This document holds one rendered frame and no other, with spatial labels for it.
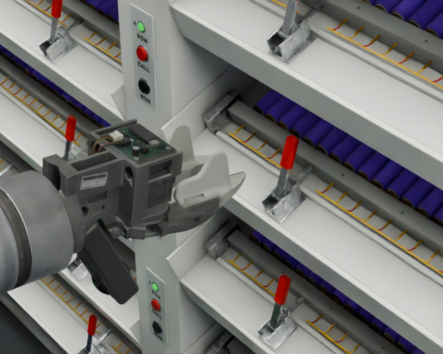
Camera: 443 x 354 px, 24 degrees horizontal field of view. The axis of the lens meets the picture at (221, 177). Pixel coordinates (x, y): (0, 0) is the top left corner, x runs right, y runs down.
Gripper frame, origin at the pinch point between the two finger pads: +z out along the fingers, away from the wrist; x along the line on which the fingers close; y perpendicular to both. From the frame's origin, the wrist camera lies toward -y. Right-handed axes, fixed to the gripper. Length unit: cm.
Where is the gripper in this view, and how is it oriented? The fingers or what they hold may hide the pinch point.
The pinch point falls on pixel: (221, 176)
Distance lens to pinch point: 100.7
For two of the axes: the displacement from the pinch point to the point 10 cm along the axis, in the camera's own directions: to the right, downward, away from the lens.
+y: 1.2, -8.5, -5.2
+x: -6.5, -4.6, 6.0
